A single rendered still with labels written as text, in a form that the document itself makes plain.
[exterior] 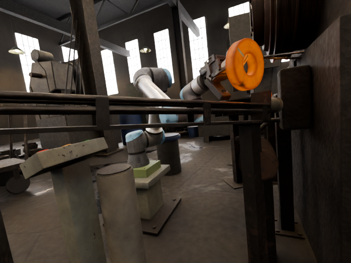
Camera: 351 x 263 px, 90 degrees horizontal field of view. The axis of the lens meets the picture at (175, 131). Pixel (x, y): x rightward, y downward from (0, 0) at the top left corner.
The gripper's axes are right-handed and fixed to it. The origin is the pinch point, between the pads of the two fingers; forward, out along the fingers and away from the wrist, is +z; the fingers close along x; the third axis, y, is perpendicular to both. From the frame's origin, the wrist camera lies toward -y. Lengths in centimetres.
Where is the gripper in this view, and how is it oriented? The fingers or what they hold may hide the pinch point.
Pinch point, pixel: (245, 59)
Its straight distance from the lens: 63.6
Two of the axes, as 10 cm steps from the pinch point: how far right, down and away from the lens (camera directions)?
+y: -2.4, -9.6, 1.1
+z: 4.7, -2.1, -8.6
